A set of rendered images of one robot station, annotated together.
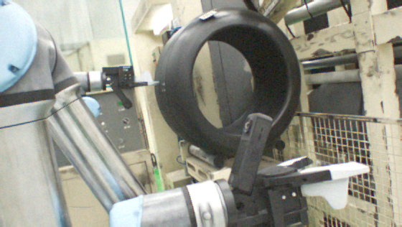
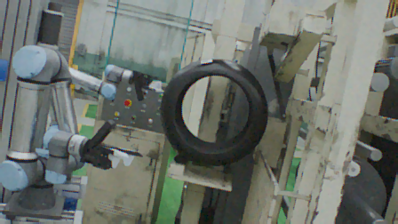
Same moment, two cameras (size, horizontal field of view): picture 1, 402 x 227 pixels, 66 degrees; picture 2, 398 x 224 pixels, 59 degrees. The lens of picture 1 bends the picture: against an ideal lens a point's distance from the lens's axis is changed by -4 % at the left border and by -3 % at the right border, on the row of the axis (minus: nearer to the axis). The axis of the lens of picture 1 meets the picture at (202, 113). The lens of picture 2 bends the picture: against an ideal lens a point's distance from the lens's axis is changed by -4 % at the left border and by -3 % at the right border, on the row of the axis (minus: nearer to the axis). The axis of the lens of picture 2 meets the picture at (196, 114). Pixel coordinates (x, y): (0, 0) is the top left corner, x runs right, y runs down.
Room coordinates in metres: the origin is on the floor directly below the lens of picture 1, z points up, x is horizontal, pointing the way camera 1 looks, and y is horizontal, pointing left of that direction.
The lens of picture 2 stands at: (-0.57, -0.81, 1.37)
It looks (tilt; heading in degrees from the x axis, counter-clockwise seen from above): 6 degrees down; 22
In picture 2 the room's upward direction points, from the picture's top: 12 degrees clockwise
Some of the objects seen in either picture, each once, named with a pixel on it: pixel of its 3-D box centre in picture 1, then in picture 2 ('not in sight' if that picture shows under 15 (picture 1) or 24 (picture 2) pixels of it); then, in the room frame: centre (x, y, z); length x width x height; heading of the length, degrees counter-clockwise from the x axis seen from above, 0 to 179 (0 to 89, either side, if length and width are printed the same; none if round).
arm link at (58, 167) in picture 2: not in sight; (59, 166); (0.44, 0.10, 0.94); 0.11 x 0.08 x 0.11; 12
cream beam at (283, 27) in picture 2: not in sight; (286, 30); (1.41, -0.43, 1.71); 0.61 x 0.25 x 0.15; 18
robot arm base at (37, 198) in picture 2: not in sight; (38, 191); (0.53, 0.27, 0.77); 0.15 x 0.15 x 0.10
